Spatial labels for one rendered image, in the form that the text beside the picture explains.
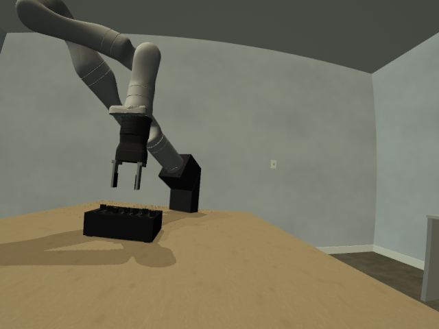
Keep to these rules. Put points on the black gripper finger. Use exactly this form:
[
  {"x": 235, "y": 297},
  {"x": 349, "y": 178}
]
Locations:
[
  {"x": 138, "y": 175},
  {"x": 114, "y": 178}
]

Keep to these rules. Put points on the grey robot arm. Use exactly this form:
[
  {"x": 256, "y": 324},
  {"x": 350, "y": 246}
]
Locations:
[{"x": 85, "y": 40}]

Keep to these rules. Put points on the black lighting desk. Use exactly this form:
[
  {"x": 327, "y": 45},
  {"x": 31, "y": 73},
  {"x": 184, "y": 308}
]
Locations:
[{"x": 132, "y": 224}]

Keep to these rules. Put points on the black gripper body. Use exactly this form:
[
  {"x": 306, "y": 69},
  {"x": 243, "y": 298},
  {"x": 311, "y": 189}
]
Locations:
[{"x": 135, "y": 128}]

